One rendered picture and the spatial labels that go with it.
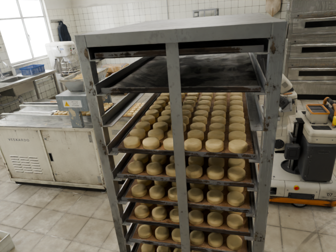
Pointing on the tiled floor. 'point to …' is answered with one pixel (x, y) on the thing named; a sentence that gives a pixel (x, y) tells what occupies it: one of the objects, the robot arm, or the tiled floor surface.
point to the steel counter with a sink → (23, 84)
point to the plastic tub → (5, 242)
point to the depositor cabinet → (51, 154)
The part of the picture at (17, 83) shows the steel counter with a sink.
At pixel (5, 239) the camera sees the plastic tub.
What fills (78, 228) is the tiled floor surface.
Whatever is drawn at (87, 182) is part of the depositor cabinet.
